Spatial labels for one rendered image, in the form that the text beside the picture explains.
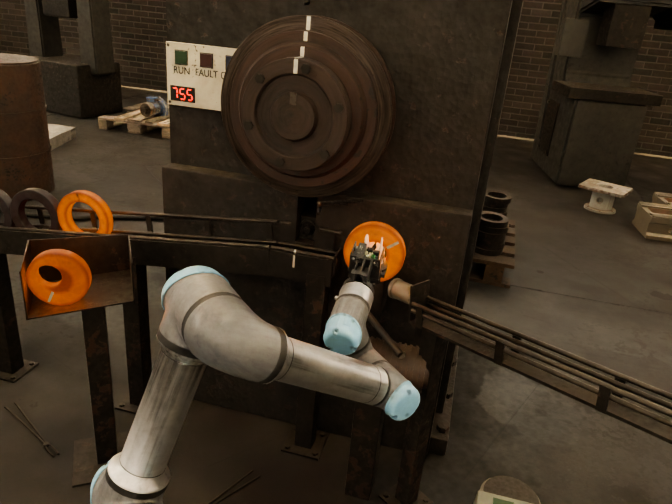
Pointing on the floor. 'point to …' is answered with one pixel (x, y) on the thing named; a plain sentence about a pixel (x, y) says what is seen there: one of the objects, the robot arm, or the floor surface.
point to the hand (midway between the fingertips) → (375, 245)
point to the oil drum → (23, 126)
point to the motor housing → (368, 433)
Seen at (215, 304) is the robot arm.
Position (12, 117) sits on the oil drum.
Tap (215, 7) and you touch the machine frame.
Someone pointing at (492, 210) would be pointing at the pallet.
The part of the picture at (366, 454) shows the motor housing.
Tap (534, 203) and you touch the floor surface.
